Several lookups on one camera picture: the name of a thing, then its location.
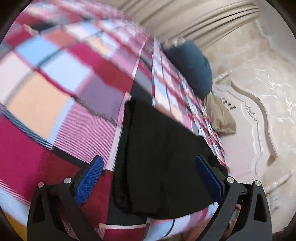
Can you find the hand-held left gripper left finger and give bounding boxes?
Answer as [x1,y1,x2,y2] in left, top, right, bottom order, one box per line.
[26,155,104,241]

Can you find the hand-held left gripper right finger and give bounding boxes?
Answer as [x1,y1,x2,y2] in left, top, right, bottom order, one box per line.
[195,155,273,241]

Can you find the black pants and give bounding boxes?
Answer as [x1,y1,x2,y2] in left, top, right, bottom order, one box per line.
[112,98,229,219]

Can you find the white bed headboard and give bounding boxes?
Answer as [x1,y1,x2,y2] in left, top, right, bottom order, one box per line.
[211,70,294,193]

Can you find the beige pillow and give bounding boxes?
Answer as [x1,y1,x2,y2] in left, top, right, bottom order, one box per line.
[203,94,237,135]

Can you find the plaid bed sheet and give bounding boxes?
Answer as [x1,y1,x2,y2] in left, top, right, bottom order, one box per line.
[0,0,229,241]

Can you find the yellow sheet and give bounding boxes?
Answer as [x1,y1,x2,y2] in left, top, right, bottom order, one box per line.
[3,212,28,239]

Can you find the blue pillow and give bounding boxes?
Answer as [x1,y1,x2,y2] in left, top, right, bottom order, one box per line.
[162,40,213,99]

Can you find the beige curtain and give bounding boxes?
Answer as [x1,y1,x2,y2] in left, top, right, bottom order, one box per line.
[120,0,262,49]

